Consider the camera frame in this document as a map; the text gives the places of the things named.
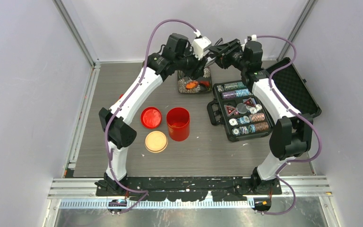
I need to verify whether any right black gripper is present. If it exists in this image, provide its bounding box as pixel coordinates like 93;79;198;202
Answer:
209;39;249;72

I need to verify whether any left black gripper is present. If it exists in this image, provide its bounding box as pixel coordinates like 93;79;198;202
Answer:
175;45;207;80

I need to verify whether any orange fried food top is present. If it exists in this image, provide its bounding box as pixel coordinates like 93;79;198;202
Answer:
185;81;199;89

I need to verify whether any red cylindrical container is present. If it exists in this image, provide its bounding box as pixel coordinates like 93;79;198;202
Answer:
166;107;190;141

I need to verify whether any red round lid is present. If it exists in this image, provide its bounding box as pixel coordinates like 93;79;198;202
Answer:
140;106;162;129

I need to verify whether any beige round lid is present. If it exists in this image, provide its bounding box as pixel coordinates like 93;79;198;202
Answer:
145;131;168;153

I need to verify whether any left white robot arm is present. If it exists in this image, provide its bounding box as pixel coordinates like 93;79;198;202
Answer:
99;33;212;196

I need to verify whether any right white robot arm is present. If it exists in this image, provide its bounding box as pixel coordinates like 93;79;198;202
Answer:
209;40;313;194

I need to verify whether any black floral square plate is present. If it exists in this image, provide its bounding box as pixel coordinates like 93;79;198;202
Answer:
177;67;212;94

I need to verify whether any black poker chip case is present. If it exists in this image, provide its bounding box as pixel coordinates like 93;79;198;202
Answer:
207;65;321;142

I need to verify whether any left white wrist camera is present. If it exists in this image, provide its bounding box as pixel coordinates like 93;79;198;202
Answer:
191;30;212;60

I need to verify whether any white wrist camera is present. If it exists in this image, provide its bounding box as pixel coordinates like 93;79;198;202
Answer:
191;30;212;60
247;35;257;41

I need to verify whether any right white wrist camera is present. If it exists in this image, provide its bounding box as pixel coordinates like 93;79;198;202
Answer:
247;35;257;41

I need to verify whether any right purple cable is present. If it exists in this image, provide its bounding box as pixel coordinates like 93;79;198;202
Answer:
253;35;323;216

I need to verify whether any purple cable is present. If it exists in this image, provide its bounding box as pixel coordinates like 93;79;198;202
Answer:
104;18;201;214
253;35;323;216

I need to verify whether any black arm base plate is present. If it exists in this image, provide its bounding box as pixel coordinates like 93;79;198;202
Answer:
95;176;282;201

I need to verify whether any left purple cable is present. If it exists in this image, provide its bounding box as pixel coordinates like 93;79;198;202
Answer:
104;18;201;214

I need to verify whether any aluminium front rail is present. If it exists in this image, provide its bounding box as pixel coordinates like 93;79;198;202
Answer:
48;176;333;210

